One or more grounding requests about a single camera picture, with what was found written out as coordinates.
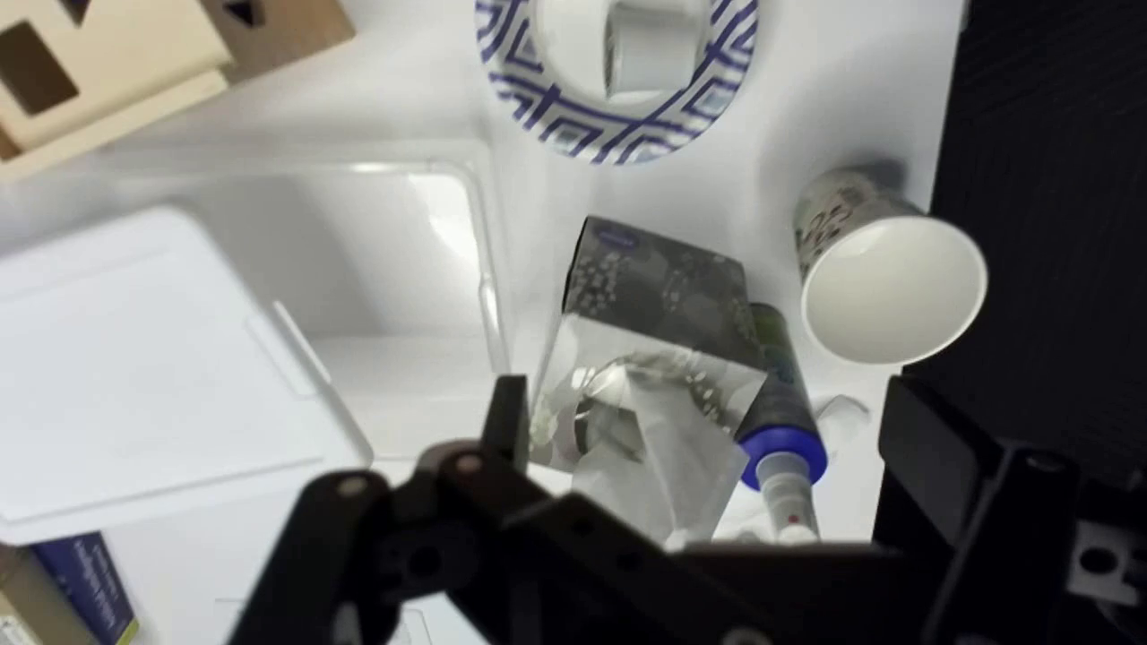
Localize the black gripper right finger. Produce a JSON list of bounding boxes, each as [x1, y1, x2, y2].
[[870, 369, 1147, 645]]

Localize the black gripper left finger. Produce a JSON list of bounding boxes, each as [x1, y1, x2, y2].
[[225, 369, 534, 645]]

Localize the blue-cap sanitizer bottle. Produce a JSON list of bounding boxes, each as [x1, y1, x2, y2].
[[727, 299, 837, 548]]

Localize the patterned paper cup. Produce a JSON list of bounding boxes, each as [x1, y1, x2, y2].
[[794, 157, 992, 369]]

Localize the blue book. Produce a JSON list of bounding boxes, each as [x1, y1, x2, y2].
[[29, 530, 147, 645]]

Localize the white plastic lid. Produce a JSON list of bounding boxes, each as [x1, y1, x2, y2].
[[0, 203, 377, 530]]

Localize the white tissue sheet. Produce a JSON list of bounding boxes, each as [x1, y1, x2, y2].
[[561, 354, 745, 548]]

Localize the clear plastic bin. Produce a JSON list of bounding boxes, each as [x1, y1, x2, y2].
[[0, 139, 512, 553]]

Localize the grey marbled tissue box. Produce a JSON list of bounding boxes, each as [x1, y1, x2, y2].
[[530, 211, 773, 481]]

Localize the blue patterned paper plate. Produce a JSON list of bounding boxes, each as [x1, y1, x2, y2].
[[473, 0, 763, 169]]

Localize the wooden shape sorter cube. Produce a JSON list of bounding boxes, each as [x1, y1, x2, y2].
[[0, 0, 360, 183]]

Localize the small white plastic cup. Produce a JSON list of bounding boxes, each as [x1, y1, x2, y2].
[[599, 0, 711, 100]]

